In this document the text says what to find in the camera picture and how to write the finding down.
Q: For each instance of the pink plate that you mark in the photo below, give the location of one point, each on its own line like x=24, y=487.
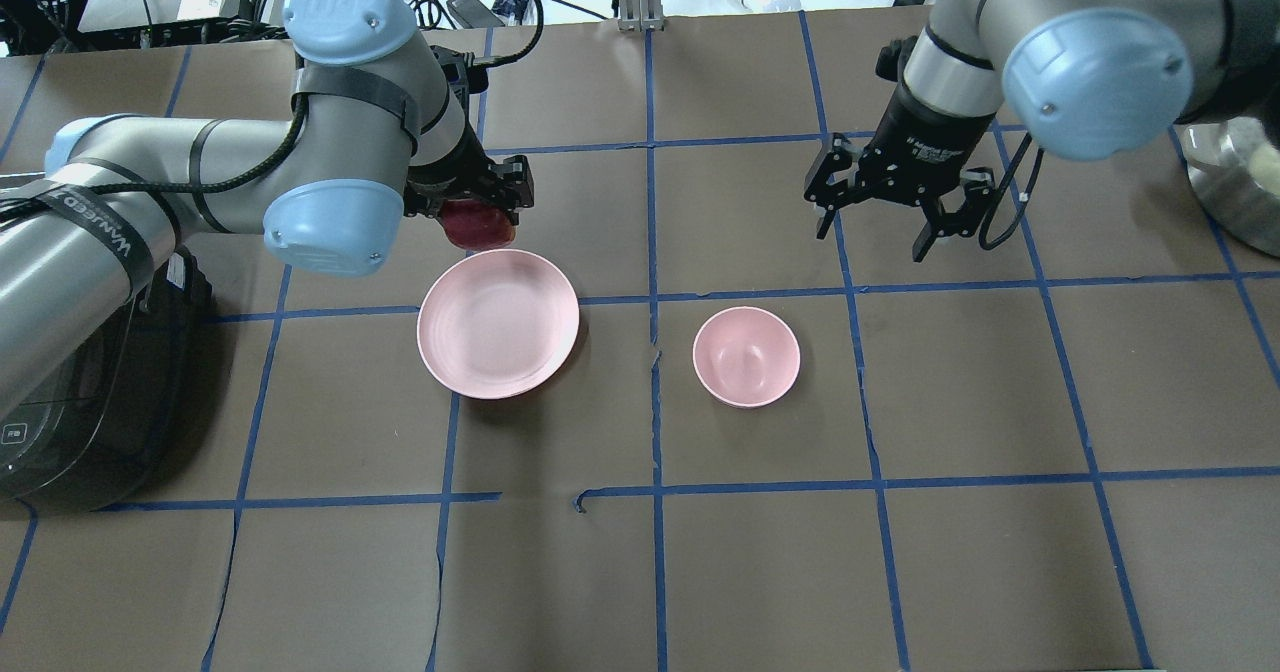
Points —
x=497, y=324

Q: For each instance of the dark grey rice cooker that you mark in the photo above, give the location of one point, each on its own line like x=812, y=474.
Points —
x=97, y=428

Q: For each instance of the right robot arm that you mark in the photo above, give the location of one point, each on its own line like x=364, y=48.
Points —
x=987, y=88

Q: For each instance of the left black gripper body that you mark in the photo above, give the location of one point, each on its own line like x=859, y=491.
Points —
x=487, y=178

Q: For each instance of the steel pot with lid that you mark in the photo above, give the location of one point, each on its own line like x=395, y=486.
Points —
x=1233, y=169

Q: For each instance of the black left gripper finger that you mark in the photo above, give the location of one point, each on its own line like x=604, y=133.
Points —
x=514, y=187

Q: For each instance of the pink bowl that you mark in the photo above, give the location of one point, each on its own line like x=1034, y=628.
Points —
x=746, y=357

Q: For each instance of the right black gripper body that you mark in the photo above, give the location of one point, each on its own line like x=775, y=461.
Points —
x=922, y=139

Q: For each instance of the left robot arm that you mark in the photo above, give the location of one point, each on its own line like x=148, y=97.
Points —
x=379, y=131

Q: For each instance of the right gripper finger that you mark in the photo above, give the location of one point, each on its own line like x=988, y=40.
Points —
x=827, y=182
x=978, y=207

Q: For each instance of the red apple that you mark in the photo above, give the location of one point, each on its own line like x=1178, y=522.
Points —
x=475, y=226

